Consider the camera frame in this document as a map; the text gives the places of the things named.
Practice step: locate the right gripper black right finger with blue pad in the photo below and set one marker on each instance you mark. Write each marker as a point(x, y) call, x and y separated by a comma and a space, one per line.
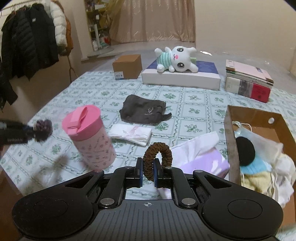
point(174, 179)

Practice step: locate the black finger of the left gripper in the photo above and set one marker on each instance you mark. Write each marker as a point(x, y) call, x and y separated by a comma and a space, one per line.
point(24, 137)

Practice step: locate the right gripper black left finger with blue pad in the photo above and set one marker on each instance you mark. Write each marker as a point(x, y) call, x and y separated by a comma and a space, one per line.
point(121, 179)

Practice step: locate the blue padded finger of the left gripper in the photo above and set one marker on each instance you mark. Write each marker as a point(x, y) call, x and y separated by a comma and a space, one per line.
point(14, 125)

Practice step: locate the brown velvet scrunchie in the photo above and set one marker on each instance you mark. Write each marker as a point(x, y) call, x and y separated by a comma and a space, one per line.
point(42, 130)

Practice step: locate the brown ring scrunchie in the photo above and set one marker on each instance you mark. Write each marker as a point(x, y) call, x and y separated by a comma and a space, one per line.
point(150, 156)

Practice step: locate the white cloth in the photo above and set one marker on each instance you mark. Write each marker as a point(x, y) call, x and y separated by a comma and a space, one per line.
point(135, 134)

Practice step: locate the dark grey cloth pouch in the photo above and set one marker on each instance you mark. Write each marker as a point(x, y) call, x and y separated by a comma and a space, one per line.
point(143, 111)

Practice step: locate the black red plush earmuff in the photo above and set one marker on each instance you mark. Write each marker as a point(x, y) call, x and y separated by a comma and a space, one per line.
point(250, 162)

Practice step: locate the pale yellow towel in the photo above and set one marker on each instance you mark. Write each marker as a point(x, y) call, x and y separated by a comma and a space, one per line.
point(260, 182)

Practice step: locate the white mesh drawstring bag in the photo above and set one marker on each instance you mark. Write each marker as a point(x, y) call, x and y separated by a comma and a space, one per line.
point(265, 148)

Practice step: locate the white towel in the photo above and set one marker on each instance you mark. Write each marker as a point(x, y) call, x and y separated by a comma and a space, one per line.
point(282, 179)

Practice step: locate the purple tissue pack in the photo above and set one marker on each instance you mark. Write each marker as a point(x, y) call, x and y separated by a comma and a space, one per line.
point(200, 153)

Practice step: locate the pink tumbler cup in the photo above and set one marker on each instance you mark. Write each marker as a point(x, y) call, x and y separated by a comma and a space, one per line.
point(85, 128)

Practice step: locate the floral green white tablecloth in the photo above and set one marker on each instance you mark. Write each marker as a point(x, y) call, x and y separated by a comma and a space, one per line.
point(188, 112)

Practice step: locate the black down jacket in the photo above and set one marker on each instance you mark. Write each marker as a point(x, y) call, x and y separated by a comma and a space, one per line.
point(28, 45)

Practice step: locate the brown jacket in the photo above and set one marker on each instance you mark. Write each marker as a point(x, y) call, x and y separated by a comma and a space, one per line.
point(65, 51)

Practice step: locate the white blue flat box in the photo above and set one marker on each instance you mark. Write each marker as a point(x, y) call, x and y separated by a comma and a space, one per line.
point(207, 77)

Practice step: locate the small brown cardboard box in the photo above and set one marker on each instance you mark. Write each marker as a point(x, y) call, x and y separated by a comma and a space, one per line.
point(127, 67)

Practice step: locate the thick red grey book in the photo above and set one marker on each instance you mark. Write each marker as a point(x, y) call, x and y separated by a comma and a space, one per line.
point(247, 89)

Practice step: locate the brown cardboard tray box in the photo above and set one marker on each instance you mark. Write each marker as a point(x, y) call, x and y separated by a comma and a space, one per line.
point(266, 124)

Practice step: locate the white bunny plush toy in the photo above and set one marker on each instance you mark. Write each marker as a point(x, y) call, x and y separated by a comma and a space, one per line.
point(178, 59)

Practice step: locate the green small box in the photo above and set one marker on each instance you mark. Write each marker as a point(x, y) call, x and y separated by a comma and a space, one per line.
point(194, 60)

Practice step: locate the white puffer jacket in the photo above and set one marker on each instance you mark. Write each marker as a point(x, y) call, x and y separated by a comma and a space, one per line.
point(59, 20)

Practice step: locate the pink top book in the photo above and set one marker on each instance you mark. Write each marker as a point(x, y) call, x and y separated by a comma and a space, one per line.
point(248, 72)

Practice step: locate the wooden bookshelf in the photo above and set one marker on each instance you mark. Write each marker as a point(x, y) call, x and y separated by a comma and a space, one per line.
point(99, 21)

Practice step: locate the beige patterned curtain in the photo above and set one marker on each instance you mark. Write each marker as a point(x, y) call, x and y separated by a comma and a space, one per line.
point(150, 21)

